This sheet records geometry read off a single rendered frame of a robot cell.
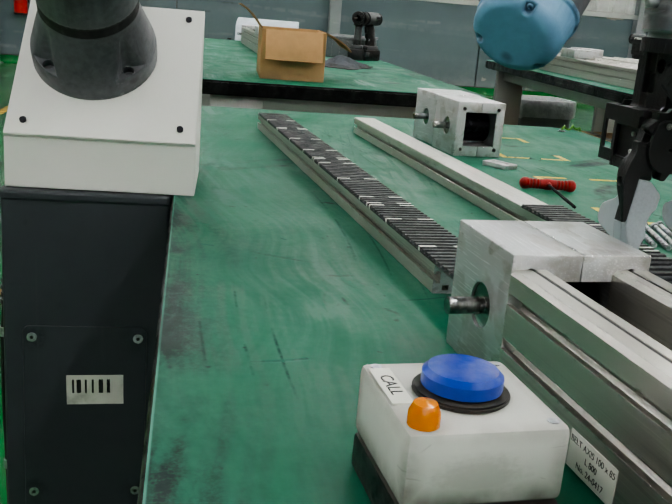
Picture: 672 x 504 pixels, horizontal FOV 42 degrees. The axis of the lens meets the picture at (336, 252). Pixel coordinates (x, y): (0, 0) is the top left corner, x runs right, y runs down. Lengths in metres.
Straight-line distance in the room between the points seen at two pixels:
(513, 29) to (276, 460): 0.40
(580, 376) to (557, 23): 0.32
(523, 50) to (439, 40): 11.27
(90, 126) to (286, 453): 0.67
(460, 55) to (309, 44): 9.39
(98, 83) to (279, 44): 1.69
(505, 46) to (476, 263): 0.20
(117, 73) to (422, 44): 10.92
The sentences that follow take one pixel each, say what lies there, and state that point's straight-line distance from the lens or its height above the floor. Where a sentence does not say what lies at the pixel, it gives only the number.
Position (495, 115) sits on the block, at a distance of 1.57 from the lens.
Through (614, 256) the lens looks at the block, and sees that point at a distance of 0.59.
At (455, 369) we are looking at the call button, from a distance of 0.42.
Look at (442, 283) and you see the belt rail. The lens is 0.77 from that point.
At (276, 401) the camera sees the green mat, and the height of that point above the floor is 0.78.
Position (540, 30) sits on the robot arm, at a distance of 0.71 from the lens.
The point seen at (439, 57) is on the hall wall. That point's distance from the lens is 12.01.
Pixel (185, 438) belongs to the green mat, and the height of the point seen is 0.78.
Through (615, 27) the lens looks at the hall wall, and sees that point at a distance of 12.86.
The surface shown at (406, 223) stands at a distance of 0.87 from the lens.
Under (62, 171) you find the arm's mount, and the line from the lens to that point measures 1.09.
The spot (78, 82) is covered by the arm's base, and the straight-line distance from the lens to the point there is 1.09.
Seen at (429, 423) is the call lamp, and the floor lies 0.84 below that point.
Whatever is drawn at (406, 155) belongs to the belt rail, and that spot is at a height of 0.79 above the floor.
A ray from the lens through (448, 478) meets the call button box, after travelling 0.40.
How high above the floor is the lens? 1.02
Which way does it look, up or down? 16 degrees down
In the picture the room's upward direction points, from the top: 5 degrees clockwise
